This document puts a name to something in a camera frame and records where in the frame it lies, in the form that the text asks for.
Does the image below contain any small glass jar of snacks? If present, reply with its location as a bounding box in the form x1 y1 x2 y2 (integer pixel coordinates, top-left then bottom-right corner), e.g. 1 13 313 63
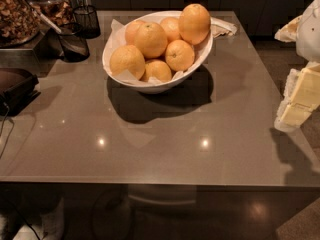
28 0 74 26

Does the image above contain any black mesh cup front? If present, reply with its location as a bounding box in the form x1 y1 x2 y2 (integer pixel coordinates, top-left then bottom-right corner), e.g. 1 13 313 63
58 22 90 62

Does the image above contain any tall right back orange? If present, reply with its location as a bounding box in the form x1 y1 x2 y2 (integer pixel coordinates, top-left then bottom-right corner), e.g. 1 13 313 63
178 4 211 45

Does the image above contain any white ceramic bowl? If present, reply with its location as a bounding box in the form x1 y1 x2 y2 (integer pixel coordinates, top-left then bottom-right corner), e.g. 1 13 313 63
102 20 213 94

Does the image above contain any large glass jar of chips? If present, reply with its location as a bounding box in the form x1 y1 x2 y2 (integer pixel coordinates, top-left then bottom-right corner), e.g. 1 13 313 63
0 0 40 48

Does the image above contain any thin black cable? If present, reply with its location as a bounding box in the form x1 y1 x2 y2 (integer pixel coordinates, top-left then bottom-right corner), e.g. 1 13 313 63
0 103 16 160

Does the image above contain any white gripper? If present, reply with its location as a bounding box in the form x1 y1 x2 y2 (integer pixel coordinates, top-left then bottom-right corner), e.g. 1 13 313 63
274 0 320 132

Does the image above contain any black mesh cup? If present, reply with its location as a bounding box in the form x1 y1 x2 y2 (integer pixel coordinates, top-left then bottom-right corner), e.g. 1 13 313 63
58 22 90 62
73 5 101 39

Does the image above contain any white spoon handle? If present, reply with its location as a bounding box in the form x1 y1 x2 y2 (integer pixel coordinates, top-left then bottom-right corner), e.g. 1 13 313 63
31 6 62 34

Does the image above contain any black mesh cup rear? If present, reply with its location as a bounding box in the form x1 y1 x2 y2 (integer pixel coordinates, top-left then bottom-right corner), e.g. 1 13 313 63
73 5 101 39

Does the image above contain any white paper bowl liner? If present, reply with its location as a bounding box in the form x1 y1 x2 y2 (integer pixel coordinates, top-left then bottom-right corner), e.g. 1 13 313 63
105 18 186 86

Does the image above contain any crumpled white napkin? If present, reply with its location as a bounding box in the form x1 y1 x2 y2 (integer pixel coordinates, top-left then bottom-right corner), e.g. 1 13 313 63
211 17 237 38

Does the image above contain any dark brown device left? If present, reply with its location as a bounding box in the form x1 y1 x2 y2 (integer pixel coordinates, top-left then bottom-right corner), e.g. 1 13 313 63
0 68 40 116

